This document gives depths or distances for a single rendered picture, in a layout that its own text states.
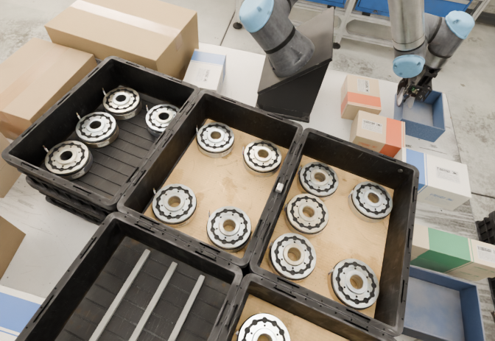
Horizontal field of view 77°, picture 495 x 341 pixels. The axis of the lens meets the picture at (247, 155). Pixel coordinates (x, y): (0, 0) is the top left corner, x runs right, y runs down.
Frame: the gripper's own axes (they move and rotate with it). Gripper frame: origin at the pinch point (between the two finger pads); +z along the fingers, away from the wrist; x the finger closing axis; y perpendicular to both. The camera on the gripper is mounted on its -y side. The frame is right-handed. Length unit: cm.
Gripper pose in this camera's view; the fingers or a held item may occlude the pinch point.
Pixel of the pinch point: (401, 102)
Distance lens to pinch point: 130.3
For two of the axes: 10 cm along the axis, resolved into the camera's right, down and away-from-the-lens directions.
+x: 9.5, 2.9, -1.1
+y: -3.0, 7.7, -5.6
